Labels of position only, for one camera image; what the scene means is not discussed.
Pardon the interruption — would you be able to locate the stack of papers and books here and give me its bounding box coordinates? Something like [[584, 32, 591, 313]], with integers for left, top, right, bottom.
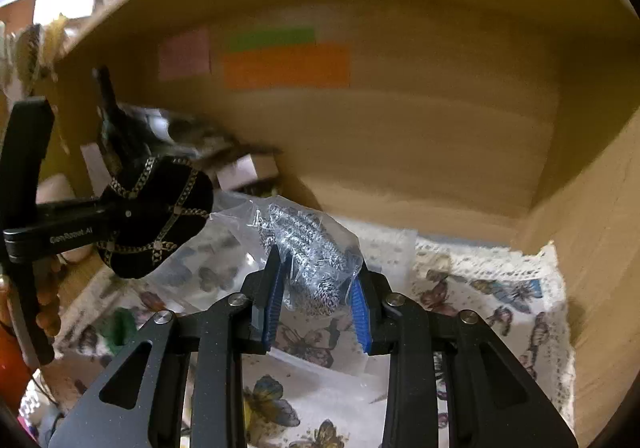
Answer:
[[114, 103, 281, 189]]

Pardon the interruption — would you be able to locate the dark wine bottle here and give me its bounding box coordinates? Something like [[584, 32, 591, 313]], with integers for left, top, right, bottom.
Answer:
[[93, 66, 149, 176]]

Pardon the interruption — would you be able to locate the pink paper note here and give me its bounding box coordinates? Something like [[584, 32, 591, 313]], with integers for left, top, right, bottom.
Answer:
[[157, 27, 210, 81]]

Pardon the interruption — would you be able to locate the small white cardboard box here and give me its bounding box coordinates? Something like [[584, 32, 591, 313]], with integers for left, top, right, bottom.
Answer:
[[216, 153, 279, 191]]

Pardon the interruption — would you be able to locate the orange paper note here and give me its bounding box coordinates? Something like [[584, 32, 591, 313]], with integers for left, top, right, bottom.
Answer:
[[221, 42, 352, 90]]

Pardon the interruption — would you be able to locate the butterfly print lace cloth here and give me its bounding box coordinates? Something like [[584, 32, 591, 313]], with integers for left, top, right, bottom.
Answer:
[[19, 219, 576, 448]]

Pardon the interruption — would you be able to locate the green paper note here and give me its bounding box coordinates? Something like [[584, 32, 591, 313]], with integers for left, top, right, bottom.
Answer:
[[227, 27, 316, 53]]

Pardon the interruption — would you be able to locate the silver scrubber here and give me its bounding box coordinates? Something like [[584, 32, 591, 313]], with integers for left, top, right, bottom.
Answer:
[[143, 190, 363, 317]]

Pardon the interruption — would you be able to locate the black pouch with gold chain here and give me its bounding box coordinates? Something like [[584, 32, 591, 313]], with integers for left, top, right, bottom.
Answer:
[[96, 156, 214, 279]]

